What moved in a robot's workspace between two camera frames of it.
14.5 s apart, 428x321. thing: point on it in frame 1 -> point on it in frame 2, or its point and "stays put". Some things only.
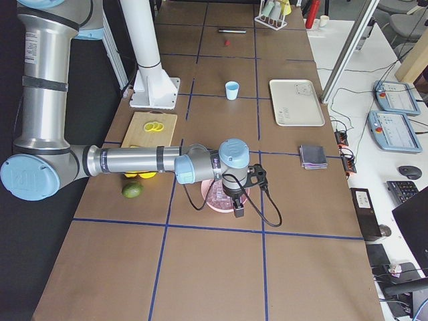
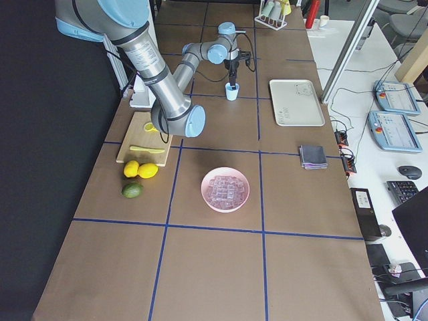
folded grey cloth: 313,157 stays put
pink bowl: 219,200 stays put
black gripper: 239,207 -> 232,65
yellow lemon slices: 154,126 stays put
